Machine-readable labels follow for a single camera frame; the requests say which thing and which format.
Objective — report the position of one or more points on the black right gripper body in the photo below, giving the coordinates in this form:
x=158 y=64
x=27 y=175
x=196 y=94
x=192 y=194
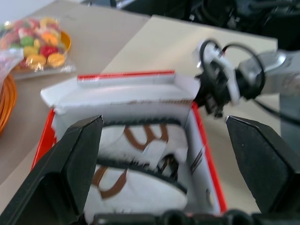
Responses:
x=211 y=82

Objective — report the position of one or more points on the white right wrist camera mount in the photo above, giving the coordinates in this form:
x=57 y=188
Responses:
x=228 y=68

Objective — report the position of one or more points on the red cardboard box tray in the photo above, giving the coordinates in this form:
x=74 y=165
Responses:
x=140 y=93

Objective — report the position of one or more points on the clear bag of colourful fruit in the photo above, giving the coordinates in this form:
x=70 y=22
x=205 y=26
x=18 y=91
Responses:
x=30 y=47

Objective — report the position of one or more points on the orange woven basket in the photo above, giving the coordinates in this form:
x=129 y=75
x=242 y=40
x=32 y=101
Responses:
x=9 y=103

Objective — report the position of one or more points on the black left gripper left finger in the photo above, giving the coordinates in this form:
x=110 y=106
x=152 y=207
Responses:
x=47 y=182

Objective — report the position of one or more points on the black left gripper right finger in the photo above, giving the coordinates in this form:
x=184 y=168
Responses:
x=269 y=168

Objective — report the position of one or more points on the yellow plate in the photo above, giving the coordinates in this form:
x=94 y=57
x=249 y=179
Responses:
x=65 y=41

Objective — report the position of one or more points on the white shoe with brown loops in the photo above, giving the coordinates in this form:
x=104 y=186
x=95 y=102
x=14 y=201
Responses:
x=112 y=143
x=145 y=187

